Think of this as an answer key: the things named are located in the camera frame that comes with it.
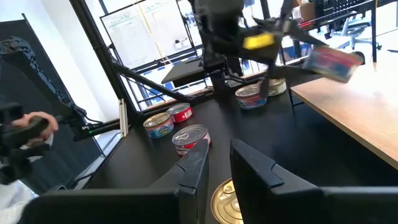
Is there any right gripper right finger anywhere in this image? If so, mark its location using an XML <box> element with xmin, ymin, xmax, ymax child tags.
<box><xmin>229</xmin><ymin>138</ymin><xmax>398</xmax><ymax>224</ymax></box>

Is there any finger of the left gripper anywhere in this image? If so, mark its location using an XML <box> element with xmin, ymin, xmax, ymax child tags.
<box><xmin>284</xmin><ymin>18</ymin><xmax>328</xmax><ymax>48</ymax></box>
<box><xmin>267</xmin><ymin>64</ymin><xmax>312</xmax><ymax>79</ymax></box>

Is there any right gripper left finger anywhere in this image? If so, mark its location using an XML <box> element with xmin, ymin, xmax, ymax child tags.
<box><xmin>18</xmin><ymin>139</ymin><xmax>211</xmax><ymax>224</ymax></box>

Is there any green label tuna can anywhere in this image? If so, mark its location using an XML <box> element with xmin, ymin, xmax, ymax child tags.
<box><xmin>267</xmin><ymin>77</ymin><xmax>287</xmax><ymax>97</ymax></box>
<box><xmin>210</xmin><ymin>177</ymin><xmax>244</xmax><ymax>224</ymax></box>

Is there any red label tuna can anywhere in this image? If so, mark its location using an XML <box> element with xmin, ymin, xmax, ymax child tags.
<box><xmin>165</xmin><ymin>102</ymin><xmax>194</xmax><ymax>124</ymax></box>
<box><xmin>172</xmin><ymin>124</ymin><xmax>212</xmax><ymax>157</ymax></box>

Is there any blue label tuna can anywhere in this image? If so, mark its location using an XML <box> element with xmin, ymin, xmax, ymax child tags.
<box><xmin>142</xmin><ymin>112</ymin><xmax>175</xmax><ymax>139</ymax></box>
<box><xmin>302</xmin><ymin>45</ymin><xmax>363</xmax><ymax>83</ymax></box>
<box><xmin>234</xmin><ymin>83</ymin><xmax>269</xmax><ymax>111</ymax></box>

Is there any cardboard box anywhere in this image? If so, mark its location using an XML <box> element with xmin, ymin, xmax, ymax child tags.
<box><xmin>292</xmin><ymin>0</ymin><xmax>317</xmax><ymax>22</ymax></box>

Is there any yellow tape tag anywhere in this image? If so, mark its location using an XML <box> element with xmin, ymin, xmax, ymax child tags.
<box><xmin>242</xmin><ymin>32</ymin><xmax>276</xmax><ymax>50</ymax></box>

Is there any grey office chair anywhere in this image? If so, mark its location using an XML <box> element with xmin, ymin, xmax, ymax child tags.
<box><xmin>329</xmin><ymin>14</ymin><xmax>383</xmax><ymax>52</ymax></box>

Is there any grey side desk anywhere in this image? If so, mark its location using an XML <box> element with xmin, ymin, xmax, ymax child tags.
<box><xmin>160</xmin><ymin>57</ymin><xmax>208</xmax><ymax>88</ymax></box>

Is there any black table mat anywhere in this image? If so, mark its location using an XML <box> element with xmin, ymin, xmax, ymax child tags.
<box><xmin>90</xmin><ymin>73</ymin><xmax>398</xmax><ymax>224</ymax></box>

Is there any black metal rack table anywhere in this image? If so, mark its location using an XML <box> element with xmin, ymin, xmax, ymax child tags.
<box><xmin>298</xmin><ymin>0</ymin><xmax>398</xmax><ymax>65</ymax></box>

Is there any whiteboard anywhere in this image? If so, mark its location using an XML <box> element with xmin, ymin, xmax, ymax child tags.
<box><xmin>99</xmin><ymin>0</ymin><xmax>200</xmax><ymax>70</ymax></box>

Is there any person's hand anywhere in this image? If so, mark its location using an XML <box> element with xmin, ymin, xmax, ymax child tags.
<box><xmin>11</xmin><ymin>111</ymin><xmax>59</xmax><ymax>141</ymax></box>

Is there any person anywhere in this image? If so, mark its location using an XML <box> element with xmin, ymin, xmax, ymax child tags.
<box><xmin>0</xmin><ymin>133</ymin><xmax>53</xmax><ymax>224</ymax></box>

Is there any black partition panel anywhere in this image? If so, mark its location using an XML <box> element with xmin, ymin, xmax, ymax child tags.
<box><xmin>0</xmin><ymin>14</ymin><xmax>106</xmax><ymax>195</ymax></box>

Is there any black metal shelf frame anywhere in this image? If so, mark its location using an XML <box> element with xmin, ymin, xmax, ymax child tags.
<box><xmin>278</xmin><ymin>43</ymin><xmax>305</xmax><ymax>108</ymax></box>

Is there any silver metal bracket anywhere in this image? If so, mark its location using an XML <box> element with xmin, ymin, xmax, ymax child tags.
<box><xmin>118</xmin><ymin>98</ymin><xmax>129</xmax><ymax>138</ymax></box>

